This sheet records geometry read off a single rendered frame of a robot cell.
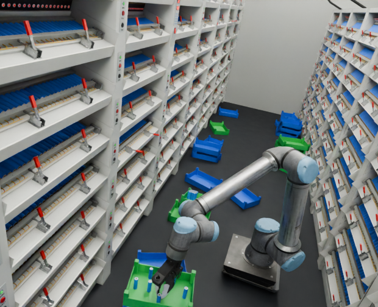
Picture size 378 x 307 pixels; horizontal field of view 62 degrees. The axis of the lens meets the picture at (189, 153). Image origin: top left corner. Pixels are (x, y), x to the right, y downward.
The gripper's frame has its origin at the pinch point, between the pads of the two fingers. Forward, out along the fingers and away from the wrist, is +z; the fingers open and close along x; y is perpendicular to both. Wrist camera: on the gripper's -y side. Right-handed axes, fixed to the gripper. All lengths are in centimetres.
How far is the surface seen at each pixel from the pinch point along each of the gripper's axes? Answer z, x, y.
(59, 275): 7.4, 40.8, -20.0
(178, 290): 2.6, -2.5, 13.7
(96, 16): -104, 53, -21
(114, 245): 16, 53, 30
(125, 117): -64, 58, 15
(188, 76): -92, 96, 119
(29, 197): -45, 28, -52
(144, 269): 1.5, 16.5, 9.7
